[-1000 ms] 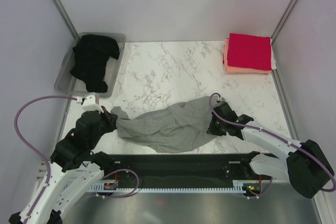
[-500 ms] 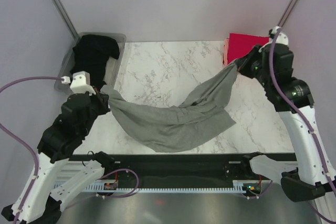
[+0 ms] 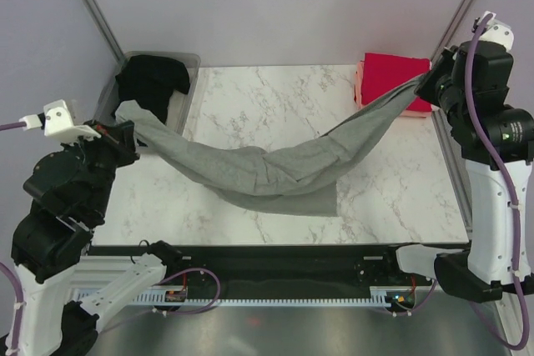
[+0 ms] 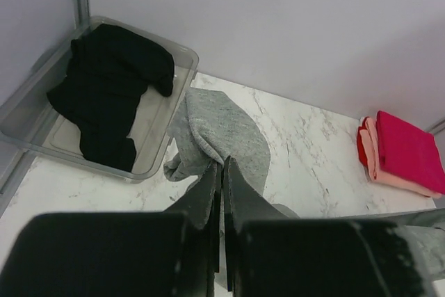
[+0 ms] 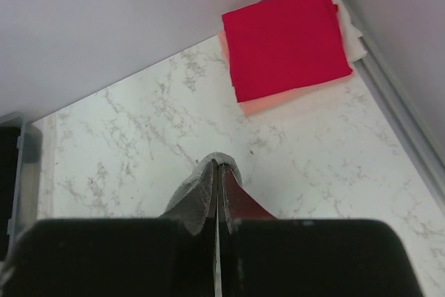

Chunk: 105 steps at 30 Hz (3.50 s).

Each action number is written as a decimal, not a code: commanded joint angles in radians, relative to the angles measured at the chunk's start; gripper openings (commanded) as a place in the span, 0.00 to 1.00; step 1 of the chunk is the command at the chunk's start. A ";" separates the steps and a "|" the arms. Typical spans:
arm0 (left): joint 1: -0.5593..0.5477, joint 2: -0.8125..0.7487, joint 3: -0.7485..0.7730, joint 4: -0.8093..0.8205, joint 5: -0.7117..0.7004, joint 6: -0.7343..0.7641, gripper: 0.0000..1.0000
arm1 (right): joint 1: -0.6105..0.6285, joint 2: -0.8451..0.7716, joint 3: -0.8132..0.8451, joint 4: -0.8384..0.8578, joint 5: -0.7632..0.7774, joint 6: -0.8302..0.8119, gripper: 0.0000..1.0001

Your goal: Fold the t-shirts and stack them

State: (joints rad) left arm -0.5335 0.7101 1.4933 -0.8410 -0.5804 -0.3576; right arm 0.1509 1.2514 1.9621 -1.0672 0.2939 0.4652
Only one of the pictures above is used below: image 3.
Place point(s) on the right aluminium frame post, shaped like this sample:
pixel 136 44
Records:
pixel 456 20

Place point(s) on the white slotted cable duct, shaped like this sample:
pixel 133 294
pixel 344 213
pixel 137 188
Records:
pixel 377 298

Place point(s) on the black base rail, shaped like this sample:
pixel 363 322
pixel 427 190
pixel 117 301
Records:
pixel 300 271

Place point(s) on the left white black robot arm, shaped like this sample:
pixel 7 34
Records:
pixel 70 191

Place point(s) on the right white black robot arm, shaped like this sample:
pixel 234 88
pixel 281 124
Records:
pixel 496 143

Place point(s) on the red folded t shirt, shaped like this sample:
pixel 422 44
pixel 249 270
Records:
pixel 378 73

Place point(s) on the clear plastic bin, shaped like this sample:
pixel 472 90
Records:
pixel 179 104

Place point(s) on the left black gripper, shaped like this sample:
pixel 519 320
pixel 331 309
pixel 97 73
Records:
pixel 120 137

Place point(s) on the grey t shirt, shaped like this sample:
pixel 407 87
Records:
pixel 299 180

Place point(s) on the black t shirt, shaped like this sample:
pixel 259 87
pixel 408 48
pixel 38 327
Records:
pixel 151 81

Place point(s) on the left aluminium frame post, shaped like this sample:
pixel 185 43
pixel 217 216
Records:
pixel 106 32

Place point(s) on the aluminium frame post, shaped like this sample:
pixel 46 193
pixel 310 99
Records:
pixel 106 32
pixel 456 20

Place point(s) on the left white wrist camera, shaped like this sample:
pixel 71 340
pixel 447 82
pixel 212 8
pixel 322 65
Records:
pixel 59 121

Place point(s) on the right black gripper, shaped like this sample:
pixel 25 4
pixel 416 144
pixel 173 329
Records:
pixel 426 87

